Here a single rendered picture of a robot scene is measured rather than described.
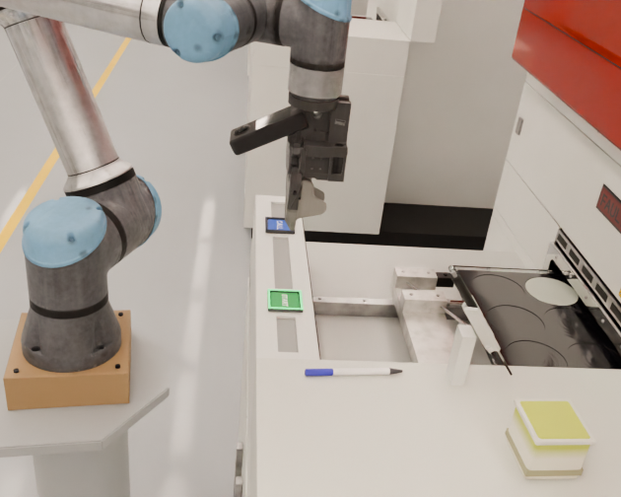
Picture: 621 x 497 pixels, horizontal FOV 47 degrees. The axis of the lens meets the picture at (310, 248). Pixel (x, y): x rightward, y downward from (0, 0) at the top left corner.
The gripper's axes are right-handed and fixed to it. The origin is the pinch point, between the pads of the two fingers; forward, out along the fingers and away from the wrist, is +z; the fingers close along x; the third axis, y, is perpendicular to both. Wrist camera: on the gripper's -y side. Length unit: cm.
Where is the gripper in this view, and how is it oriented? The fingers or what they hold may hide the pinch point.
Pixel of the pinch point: (287, 221)
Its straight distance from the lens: 108.5
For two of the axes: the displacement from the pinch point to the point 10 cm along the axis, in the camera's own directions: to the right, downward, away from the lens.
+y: 9.9, 0.5, 1.1
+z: -0.9, 8.7, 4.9
